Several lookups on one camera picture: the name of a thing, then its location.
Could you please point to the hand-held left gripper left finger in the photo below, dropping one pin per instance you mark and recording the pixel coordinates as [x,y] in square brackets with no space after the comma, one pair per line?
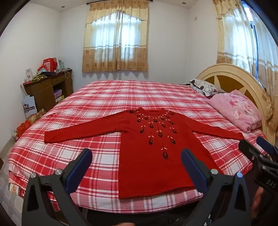
[80,167]

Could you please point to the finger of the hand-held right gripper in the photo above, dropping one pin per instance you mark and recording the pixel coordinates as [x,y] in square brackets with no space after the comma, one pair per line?
[266,144]
[249,152]

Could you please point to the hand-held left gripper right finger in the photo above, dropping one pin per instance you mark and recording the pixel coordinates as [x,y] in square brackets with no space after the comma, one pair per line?
[193,171]

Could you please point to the red embroidered knit sweater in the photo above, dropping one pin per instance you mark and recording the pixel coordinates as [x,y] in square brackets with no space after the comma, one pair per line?
[147,169]

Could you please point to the person's right hand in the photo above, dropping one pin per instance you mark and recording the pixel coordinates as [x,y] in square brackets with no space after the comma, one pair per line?
[258,202]

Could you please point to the pink floral quilt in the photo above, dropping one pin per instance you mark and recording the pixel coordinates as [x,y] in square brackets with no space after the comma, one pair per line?
[236,108]

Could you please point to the red white plaid bed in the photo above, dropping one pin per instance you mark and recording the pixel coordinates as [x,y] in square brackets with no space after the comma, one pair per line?
[97,104]

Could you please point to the floral bag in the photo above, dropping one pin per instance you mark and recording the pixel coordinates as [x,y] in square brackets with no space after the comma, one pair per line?
[35,116]

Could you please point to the red plastic bag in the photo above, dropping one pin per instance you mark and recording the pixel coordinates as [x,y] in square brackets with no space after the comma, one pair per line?
[23,128]

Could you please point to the cream wooden headboard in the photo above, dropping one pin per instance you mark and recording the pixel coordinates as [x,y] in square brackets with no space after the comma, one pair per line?
[239,76]

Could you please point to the brown white patterned pillow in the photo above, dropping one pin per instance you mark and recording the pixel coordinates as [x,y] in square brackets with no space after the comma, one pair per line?
[204,87]

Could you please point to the white blue paper bag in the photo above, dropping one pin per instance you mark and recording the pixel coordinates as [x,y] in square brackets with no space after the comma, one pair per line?
[29,104]

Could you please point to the brown wooden desk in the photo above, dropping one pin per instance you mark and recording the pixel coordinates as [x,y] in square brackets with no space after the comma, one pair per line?
[43,93]

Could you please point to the green yellow bundle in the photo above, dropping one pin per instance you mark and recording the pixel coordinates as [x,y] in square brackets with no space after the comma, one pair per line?
[39,77]

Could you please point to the pale blue bag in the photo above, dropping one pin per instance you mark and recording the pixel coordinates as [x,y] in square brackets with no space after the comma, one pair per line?
[61,64]

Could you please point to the blue packet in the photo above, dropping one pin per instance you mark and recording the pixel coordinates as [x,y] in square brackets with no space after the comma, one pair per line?
[42,69]

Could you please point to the white card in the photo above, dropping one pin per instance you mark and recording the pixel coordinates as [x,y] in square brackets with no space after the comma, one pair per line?
[28,75]

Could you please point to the red gift bag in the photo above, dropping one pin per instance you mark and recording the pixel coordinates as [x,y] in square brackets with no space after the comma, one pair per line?
[48,64]

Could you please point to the short beige window curtain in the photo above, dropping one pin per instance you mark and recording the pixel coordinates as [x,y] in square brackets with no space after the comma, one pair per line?
[97,56]

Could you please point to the long beige window curtain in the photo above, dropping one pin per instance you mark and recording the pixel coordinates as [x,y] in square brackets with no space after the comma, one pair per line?
[234,32]

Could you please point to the dark curtain rod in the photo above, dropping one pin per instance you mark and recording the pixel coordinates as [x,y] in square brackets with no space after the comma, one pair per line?
[88,3]

